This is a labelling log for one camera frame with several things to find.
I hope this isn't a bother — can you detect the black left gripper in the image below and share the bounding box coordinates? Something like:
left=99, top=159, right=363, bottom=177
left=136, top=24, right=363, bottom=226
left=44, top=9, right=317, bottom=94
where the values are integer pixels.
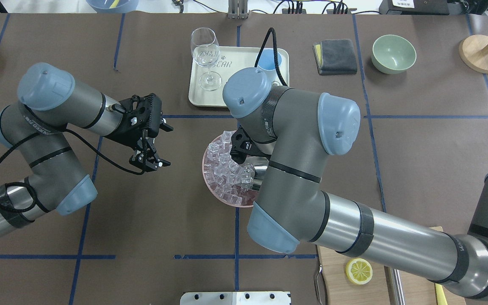
left=107, top=93, right=174, bottom=172

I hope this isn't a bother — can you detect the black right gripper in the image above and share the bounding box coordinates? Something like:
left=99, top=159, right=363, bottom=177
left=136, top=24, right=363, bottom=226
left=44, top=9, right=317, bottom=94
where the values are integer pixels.
left=229, top=127, right=266, bottom=164

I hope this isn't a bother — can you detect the metal ice scoop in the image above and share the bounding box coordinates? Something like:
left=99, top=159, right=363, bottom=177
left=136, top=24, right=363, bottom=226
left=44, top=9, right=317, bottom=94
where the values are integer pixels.
left=246, top=156, right=269, bottom=191

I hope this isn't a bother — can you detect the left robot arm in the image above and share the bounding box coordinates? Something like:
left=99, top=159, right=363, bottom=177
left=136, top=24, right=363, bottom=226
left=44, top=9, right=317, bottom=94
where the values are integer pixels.
left=0, top=62, right=174, bottom=237

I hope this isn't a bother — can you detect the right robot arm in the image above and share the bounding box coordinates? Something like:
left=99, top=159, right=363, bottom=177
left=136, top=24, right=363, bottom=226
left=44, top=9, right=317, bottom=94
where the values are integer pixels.
left=223, top=67, right=488, bottom=301

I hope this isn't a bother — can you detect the pink bowl of ice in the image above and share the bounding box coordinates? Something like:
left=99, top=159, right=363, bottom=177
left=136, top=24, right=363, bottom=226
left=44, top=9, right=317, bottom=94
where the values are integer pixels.
left=202, top=131, right=259, bottom=207

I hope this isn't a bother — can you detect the light blue cup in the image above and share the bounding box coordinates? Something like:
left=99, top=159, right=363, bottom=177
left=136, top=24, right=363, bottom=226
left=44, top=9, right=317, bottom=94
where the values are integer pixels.
left=256, top=48, right=282, bottom=86

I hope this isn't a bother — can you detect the cream serving tray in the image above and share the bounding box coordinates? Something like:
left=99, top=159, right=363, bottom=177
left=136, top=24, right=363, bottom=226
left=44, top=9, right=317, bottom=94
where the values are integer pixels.
left=188, top=46, right=290, bottom=108

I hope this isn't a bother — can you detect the clear wine glass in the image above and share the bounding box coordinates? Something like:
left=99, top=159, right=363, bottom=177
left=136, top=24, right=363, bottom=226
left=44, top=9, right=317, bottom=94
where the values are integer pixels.
left=191, top=27, right=222, bottom=92

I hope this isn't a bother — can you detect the dark grey folded cloth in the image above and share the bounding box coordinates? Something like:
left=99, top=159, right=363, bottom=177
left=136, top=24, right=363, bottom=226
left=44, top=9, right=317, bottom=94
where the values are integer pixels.
left=313, top=39, right=358, bottom=75

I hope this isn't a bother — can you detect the black power strip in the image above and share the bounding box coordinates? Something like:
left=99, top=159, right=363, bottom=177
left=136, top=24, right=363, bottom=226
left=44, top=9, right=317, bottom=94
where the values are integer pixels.
left=273, top=0, right=357, bottom=15

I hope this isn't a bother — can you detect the blue bowl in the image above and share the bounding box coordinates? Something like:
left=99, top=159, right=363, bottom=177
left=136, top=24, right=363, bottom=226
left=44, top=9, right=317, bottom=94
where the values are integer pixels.
left=86, top=0, right=140, bottom=14

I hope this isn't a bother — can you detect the wooden cutting board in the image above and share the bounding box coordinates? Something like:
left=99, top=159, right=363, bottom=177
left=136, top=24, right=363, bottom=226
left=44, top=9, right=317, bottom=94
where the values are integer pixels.
left=314, top=247, right=466, bottom=305

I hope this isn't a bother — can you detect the lemon half slice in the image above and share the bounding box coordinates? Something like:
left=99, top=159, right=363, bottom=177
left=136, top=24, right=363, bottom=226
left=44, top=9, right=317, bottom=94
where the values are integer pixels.
left=344, top=258, right=373, bottom=285

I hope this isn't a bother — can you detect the green ceramic bowl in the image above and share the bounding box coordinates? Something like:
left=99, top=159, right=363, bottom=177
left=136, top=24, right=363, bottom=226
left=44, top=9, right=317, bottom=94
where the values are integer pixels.
left=371, top=34, right=417, bottom=75

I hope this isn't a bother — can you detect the steel cylinder rod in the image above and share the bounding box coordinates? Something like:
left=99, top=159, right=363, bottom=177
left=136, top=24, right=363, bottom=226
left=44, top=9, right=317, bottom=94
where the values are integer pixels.
left=385, top=267, right=405, bottom=305

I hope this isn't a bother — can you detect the yellow plastic knife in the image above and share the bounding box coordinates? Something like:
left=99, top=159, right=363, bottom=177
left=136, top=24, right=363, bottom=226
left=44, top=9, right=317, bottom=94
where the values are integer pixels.
left=434, top=283, right=448, bottom=305

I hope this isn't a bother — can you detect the wooden stand with base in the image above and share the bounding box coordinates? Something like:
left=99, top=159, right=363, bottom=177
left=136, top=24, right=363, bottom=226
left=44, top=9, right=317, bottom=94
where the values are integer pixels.
left=458, top=34, right=488, bottom=74

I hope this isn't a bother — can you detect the aluminium frame post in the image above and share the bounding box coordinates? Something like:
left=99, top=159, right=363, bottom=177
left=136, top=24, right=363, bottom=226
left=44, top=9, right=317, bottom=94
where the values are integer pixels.
left=228, top=0, right=249, bottom=20

